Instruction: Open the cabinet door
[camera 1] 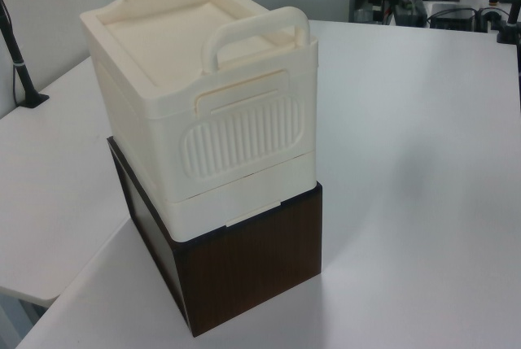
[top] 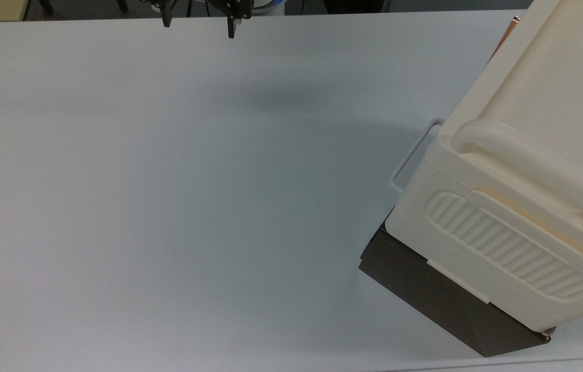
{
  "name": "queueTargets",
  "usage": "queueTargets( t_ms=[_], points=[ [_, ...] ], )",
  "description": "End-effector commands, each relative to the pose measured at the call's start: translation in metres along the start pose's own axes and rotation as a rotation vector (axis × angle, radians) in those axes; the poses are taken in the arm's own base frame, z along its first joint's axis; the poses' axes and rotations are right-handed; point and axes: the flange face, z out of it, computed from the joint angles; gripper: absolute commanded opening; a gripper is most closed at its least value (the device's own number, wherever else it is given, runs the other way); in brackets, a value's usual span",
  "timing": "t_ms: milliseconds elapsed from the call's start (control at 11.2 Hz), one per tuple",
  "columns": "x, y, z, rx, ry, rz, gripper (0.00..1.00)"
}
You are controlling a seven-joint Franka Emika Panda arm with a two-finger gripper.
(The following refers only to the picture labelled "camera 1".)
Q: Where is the black clamped stand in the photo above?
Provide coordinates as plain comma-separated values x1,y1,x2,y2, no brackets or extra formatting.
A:
495,0,521,46

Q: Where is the black clamped pole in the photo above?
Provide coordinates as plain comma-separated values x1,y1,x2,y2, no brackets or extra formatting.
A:
0,0,50,109

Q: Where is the dark brown wooden drawer box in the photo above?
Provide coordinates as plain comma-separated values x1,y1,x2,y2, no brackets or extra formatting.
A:
106,136,324,340

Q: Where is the black box device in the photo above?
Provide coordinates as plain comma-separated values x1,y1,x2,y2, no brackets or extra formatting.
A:
427,4,478,31

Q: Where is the dark electronics unit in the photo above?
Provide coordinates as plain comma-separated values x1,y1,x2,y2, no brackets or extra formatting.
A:
401,0,429,27

